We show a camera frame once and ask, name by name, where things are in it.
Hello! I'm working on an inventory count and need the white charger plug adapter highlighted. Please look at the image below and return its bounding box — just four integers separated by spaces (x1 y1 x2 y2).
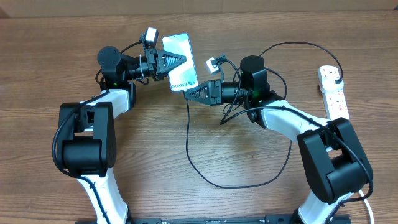
319 77 344 94

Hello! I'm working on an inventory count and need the white power strip cord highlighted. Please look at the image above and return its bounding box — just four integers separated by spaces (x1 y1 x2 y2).
357 188 374 224

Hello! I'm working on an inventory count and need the white power strip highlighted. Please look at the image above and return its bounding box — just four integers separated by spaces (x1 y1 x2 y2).
318 65 349 120

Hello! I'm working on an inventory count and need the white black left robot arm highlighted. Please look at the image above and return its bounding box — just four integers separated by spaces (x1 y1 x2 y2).
52 46 192 223

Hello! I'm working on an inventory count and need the blue Galaxy smartphone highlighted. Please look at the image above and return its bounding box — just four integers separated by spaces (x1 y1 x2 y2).
162 33 198 92

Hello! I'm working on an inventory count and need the black USB charging cable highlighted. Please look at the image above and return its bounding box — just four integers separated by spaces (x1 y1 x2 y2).
184 42 344 189

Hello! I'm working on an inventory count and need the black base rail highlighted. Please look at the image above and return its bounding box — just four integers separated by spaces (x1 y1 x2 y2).
125 215 299 224

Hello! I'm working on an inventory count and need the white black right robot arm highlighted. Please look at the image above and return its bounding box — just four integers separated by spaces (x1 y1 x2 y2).
184 55 373 223

